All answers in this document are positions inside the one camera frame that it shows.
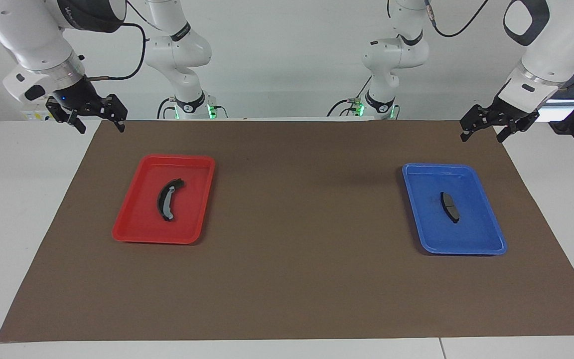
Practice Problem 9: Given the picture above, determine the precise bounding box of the short dark brake pad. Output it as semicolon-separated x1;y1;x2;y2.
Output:
440;191;461;224

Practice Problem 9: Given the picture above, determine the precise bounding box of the long curved brake pad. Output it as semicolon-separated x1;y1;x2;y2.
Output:
156;178;186;222

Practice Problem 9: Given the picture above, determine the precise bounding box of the white yellow power strip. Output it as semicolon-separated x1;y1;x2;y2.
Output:
20;102;61;123

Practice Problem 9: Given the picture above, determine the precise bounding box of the blue plastic tray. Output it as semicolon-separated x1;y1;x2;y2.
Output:
402;163;508;256

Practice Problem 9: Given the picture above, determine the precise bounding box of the red plastic tray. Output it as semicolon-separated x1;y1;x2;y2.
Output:
112;154;216;245

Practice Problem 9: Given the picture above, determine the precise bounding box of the brown table mat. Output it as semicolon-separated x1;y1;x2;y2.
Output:
0;120;574;343

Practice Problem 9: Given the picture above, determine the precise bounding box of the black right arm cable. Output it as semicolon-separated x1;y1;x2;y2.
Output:
85;22;147;81

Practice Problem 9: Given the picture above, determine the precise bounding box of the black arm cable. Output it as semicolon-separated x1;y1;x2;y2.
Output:
85;22;147;81
424;0;489;38

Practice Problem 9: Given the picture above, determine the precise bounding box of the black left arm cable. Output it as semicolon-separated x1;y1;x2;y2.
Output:
424;0;489;38

